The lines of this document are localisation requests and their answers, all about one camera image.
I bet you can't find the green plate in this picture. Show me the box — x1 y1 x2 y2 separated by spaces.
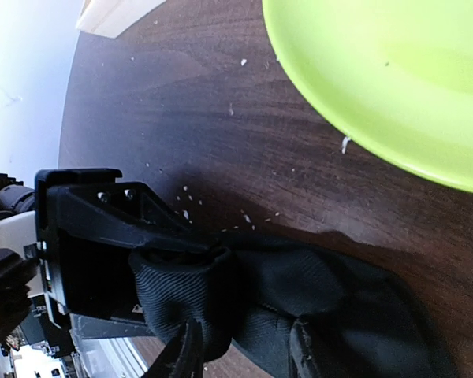
263 1 473 193

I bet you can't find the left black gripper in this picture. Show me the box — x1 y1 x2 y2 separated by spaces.
35 169 218 326

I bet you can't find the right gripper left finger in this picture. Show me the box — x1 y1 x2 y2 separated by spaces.
142 318 203 378

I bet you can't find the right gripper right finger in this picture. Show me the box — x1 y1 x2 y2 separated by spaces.
289 318 363 377

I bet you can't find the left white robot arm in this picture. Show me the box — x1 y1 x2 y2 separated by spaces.
0 169 218 342

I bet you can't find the black necktie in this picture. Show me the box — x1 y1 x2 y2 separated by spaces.
128 233 458 377

